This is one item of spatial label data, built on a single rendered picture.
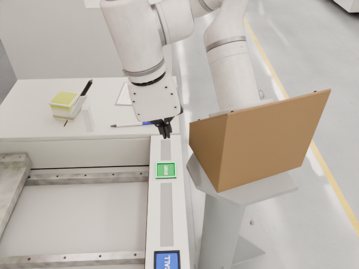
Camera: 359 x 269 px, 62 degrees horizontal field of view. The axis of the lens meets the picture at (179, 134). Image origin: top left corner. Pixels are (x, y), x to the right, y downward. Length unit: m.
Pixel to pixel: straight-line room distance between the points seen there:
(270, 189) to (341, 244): 1.06
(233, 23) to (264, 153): 0.38
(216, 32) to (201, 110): 1.81
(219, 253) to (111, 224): 0.63
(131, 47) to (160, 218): 0.40
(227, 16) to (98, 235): 0.69
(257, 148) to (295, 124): 0.13
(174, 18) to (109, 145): 0.54
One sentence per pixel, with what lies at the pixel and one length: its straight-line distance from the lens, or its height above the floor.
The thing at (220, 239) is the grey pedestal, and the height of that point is 0.45.
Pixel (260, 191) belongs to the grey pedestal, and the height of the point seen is 0.82.
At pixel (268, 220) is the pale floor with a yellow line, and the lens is 1.95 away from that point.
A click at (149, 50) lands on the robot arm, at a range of 0.57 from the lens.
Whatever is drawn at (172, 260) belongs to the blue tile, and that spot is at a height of 0.96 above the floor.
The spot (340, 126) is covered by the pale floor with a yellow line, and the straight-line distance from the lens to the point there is 2.79.
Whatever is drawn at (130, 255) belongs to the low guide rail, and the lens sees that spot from 0.82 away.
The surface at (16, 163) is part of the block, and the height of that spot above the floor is 0.90.
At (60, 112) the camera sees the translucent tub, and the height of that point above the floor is 1.00.
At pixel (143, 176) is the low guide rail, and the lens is 0.97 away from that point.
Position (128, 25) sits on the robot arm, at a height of 1.38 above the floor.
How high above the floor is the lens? 1.58
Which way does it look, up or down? 41 degrees down
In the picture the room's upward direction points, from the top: straight up
